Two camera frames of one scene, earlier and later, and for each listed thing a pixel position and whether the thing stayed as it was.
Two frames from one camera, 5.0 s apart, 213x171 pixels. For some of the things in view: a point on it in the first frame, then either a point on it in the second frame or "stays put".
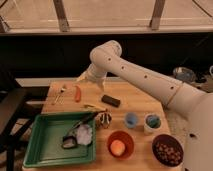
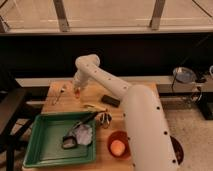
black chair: x=12 y=98 stays put
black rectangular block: x=110 y=100 stays put
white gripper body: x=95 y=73 → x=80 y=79
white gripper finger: x=84 y=76 → x=75 y=88
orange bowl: x=126 y=138 stays put
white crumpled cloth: x=84 y=134 stays put
